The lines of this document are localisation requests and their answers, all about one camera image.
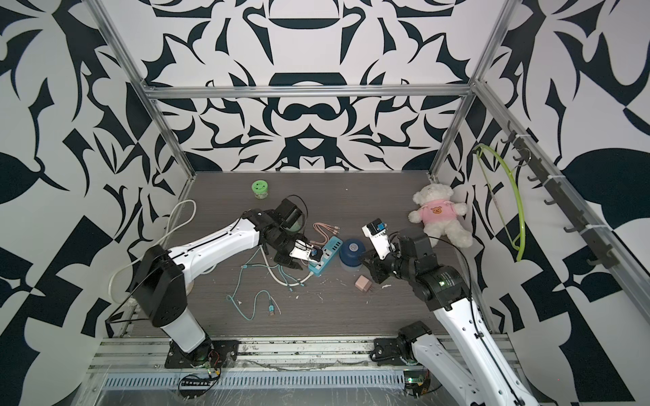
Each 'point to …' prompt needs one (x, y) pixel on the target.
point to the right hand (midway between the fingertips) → (363, 251)
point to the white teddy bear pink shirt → (438, 214)
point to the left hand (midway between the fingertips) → (302, 248)
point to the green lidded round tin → (260, 189)
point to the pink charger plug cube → (364, 284)
